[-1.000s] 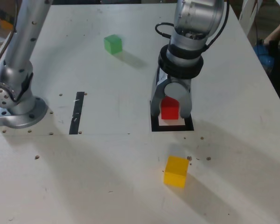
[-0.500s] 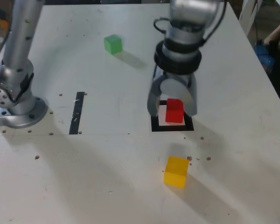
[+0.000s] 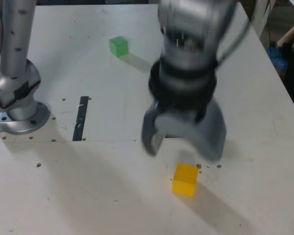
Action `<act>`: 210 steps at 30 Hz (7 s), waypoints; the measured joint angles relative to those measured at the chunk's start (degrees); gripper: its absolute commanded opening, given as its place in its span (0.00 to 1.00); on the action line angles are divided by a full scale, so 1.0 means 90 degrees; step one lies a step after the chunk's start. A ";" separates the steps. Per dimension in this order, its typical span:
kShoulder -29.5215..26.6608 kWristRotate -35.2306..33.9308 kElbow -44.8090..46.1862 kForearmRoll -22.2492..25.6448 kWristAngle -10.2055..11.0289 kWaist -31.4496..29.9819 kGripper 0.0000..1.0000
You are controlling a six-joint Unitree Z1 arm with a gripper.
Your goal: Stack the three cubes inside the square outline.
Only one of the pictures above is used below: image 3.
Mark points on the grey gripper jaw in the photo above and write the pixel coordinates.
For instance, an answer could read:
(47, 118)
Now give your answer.
(205, 137)
(148, 132)

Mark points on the yellow cube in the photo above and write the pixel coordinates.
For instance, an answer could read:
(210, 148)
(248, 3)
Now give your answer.
(185, 181)

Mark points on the green cube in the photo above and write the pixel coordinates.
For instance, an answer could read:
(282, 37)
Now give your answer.
(118, 46)

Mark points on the black tape strip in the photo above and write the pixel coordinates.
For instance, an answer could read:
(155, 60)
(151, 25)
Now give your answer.
(80, 120)

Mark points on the blue object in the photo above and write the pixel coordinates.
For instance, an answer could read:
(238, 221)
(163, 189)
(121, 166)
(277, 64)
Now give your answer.
(278, 58)

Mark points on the white frame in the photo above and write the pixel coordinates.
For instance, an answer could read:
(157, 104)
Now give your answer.
(259, 17)

